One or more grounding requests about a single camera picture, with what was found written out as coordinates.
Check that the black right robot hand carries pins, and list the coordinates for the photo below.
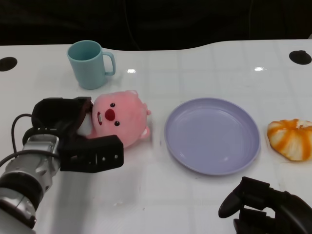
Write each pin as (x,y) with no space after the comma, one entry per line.
(265,209)

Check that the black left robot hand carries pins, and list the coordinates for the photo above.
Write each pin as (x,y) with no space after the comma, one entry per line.
(80,143)

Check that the pink plush beaver doll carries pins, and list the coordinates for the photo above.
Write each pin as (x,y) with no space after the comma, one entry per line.
(122,117)

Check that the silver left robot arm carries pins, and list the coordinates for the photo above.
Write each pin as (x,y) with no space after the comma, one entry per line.
(24,175)

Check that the lavender plastic plate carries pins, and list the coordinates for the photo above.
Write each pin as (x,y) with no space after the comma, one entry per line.
(212,136)

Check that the orange white striped bread toy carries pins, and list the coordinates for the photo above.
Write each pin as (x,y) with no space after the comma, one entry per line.
(291,140)

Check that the teal plastic mug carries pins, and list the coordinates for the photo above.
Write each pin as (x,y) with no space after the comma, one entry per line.
(87,64)

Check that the black round table grommet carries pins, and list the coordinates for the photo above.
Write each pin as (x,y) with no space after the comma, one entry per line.
(299,57)
(7,64)

